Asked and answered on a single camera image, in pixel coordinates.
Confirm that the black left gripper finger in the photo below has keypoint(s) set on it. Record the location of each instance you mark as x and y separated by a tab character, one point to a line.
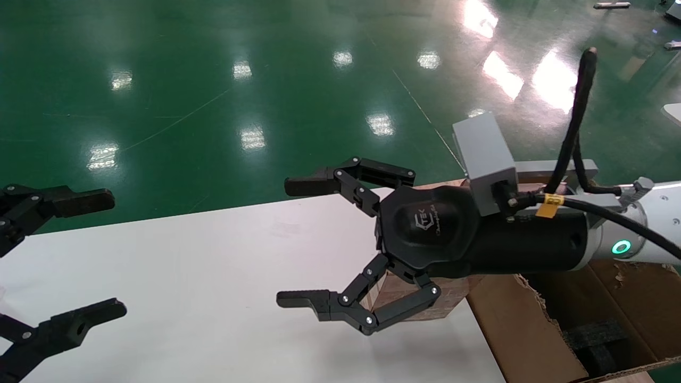
80	202
64	327

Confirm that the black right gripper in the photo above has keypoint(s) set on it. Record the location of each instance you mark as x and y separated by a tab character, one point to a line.
425	229

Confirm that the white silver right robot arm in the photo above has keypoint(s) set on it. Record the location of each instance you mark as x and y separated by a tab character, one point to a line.
654	223

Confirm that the big torn cardboard box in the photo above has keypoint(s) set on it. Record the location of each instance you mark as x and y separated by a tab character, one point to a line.
521	330

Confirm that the black foam block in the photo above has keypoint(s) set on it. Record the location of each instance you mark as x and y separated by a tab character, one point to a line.
593	340

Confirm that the white work table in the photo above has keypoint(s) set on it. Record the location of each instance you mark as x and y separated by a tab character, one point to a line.
673	113

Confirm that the grey table foot bar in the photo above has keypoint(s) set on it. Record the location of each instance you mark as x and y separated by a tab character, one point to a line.
673	46
612	5

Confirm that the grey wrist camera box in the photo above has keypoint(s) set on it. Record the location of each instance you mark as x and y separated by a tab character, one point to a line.
487	159

